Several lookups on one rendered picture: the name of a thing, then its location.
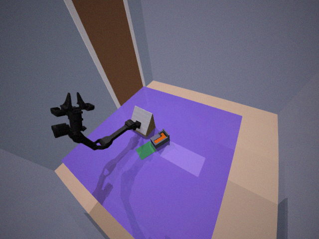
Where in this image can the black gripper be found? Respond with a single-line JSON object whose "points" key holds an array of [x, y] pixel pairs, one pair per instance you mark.
{"points": [[74, 113]]}

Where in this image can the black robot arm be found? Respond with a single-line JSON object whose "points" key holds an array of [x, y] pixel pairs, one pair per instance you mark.
{"points": [[74, 132]]}

